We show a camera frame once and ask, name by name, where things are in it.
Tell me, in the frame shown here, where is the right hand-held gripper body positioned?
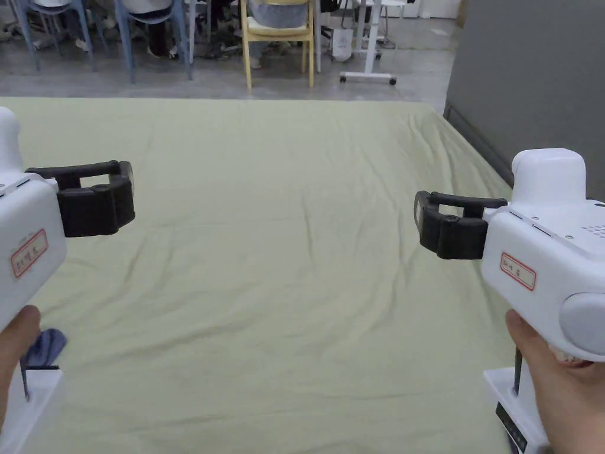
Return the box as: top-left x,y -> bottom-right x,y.
482,148 -> 605,454

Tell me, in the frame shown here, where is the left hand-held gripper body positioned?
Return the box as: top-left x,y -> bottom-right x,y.
0,106 -> 67,454

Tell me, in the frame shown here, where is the person's left hand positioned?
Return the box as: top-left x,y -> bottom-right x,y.
0,304 -> 43,426

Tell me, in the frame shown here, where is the person's right hand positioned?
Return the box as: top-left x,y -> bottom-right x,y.
505,309 -> 605,454

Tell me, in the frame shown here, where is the dark blue garment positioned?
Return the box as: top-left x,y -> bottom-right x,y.
24,328 -> 68,371

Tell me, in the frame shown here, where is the blue-grey chair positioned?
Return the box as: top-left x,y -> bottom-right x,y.
23,0 -> 97,73
115,0 -> 195,85

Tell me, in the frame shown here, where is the bed with pale green sheet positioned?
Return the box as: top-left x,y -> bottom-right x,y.
0,96 -> 517,454

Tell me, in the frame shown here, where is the white desk on wheels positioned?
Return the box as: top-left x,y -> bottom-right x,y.
338,0 -> 407,87

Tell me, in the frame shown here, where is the white bag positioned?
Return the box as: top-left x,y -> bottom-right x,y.
330,27 -> 354,62

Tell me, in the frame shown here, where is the yellow wooden chair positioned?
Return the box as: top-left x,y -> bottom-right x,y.
240,0 -> 316,90

